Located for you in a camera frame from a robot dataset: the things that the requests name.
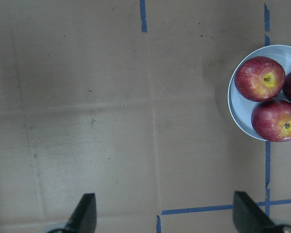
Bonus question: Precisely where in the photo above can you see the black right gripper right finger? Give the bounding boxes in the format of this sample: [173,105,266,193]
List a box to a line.
[233,191,281,233]

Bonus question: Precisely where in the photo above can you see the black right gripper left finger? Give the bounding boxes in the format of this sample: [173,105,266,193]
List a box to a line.
[63,193,97,233]

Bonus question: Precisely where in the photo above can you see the light blue plate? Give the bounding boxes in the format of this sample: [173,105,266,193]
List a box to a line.
[227,45,291,141]

